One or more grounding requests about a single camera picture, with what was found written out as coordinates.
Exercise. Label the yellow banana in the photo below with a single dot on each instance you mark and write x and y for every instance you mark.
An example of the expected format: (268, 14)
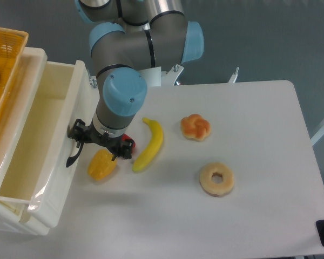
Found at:
(153, 147)

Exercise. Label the white plastic drawer cabinet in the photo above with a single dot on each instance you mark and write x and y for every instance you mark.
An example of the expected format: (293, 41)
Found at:
(15, 218)

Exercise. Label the white drawer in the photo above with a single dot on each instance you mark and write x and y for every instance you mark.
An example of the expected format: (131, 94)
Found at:
(37, 173)

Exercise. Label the plain ring donut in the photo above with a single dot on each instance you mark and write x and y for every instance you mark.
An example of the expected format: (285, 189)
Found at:
(217, 179)

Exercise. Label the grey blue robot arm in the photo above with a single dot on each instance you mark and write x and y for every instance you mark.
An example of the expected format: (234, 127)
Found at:
(130, 36)

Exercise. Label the black top drawer handle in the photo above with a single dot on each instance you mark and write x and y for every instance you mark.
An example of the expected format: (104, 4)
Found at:
(72, 159)

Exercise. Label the orange woven basket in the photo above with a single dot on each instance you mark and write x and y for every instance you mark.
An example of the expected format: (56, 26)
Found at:
(12, 44)

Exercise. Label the white metal frame bracket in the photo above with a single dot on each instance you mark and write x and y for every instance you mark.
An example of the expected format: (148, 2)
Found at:
(234, 76)

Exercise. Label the red bell pepper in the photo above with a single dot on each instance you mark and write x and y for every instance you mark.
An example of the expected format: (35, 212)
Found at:
(127, 138)

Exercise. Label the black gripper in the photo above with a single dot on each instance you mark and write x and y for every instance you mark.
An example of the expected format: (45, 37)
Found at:
(79, 132)

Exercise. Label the knotted bread roll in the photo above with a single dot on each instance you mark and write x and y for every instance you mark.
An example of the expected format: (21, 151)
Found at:
(195, 127)

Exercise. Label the yellow bell pepper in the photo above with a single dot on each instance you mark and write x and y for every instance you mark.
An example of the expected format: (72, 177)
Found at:
(101, 165)

